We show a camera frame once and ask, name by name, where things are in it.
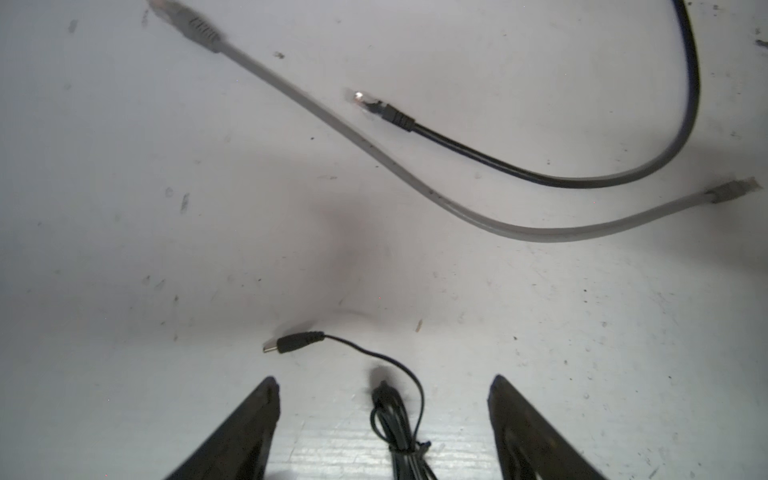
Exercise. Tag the black power adapter with cord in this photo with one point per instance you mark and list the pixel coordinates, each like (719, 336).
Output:
(389, 418)

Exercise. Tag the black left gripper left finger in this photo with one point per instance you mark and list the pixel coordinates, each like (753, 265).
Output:
(240, 446)

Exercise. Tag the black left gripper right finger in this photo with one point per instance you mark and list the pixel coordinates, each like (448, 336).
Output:
(528, 446)

